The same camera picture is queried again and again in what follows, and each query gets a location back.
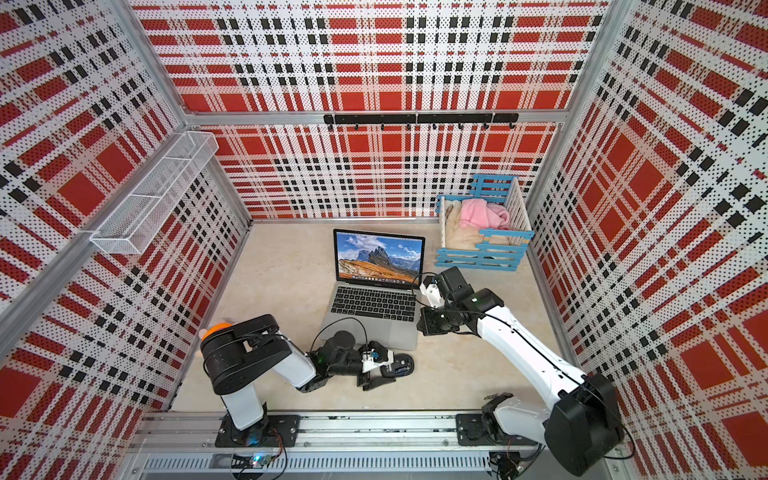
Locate black wireless mouse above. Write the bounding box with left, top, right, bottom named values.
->
left=380, top=353, right=415, bottom=379

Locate silver laptop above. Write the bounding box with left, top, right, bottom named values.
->
left=319, top=229, right=426, bottom=351

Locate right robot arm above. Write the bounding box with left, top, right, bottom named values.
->
left=414, top=267, right=628, bottom=476

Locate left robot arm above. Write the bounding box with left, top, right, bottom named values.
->
left=200, top=314, right=413, bottom=431

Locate beige cloth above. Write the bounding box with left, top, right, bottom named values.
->
left=445, top=200, right=485, bottom=250

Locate blue white storage crate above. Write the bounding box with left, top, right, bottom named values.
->
left=436, top=174, right=534, bottom=272

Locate pink cloth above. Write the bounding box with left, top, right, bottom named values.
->
left=459, top=198, right=511, bottom=230

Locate green circuit board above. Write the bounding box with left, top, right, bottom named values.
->
left=230, top=453, right=278, bottom=471

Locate cartoon face plush toy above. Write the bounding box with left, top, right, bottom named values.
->
left=199, top=322, right=232, bottom=341

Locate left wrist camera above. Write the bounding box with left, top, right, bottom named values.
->
left=361, top=350, right=394, bottom=374

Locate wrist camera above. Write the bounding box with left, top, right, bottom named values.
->
left=420, top=282, right=445, bottom=308
left=361, top=350, right=394, bottom=374

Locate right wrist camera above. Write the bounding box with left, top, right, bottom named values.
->
left=420, top=282, right=445, bottom=308

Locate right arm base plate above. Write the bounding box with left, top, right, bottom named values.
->
left=455, top=413, right=538, bottom=447

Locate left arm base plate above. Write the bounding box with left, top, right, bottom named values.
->
left=215, top=413, right=301, bottom=448

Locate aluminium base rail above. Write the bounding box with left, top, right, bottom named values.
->
left=118, top=410, right=572, bottom=479

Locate black hook rail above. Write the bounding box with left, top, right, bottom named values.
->
left=323, top=112, right=520, bottom=128

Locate white wire mesh shelf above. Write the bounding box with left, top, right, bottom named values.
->
left=90, top=131, right=218, bottom=255

